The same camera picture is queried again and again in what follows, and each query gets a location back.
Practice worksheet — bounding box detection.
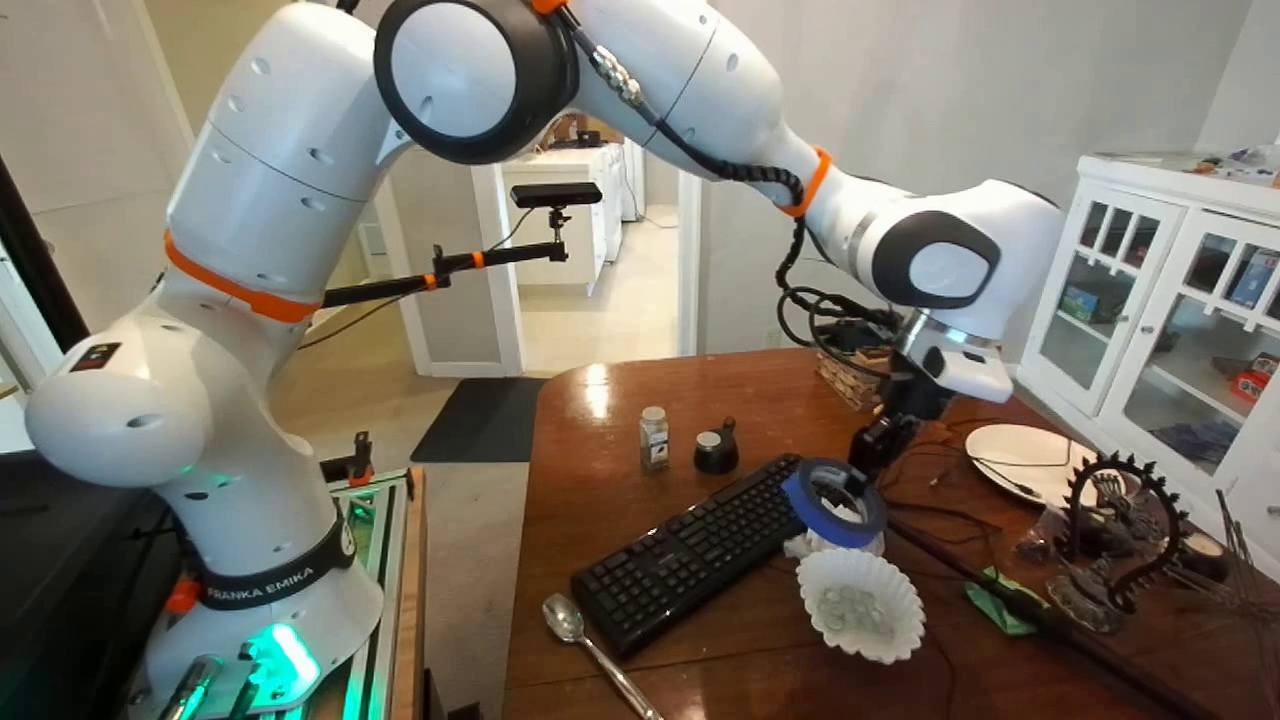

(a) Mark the clear shaker bottle white lid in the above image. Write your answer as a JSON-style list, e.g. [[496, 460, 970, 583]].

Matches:
[[635, 403, 675, 472]]

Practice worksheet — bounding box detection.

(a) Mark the robot mounting stand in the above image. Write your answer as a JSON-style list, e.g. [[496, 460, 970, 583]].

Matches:
[[0, 451, 432, 720]]

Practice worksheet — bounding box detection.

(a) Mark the small dark round jar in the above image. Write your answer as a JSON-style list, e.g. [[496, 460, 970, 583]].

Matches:
[[1178, 531, 1234, 581]]

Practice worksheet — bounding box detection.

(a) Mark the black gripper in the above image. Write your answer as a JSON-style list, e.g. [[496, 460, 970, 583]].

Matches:
[[846, 367, 958, 480]]

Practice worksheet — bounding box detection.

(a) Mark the black keyboard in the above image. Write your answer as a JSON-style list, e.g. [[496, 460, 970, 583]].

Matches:
[[570, 451, 814, 661]]

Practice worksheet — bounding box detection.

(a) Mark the blue tape roll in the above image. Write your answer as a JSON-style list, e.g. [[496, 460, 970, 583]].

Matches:
[[781, 455, 893, 553]]

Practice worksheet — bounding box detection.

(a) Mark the white glass-door cabinet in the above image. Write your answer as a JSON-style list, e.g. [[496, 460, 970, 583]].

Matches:
[[1017, 154, 1280, 583]]

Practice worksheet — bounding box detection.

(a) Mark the metal spoon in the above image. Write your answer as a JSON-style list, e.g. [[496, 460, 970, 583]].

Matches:
[[535, 588, 670, 720]]

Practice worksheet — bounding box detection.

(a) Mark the white plate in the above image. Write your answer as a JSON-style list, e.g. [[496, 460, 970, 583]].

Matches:
[[960, 422, 1101, 514]]

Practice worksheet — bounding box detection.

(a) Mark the green paper piece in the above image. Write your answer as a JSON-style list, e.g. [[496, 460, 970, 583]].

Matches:
[[964, 572, 1038, 641]]

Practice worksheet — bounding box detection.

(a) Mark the black camera on boom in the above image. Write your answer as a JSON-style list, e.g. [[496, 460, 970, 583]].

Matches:
[[315, 181, 610, 311]]

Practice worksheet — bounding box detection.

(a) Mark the white coffee filter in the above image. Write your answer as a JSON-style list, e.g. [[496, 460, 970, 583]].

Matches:
[[794, 544, 930, 670]]

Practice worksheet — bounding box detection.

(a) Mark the black measuring scoop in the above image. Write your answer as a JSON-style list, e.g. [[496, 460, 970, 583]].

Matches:
[[688, 417, 744, 480]]

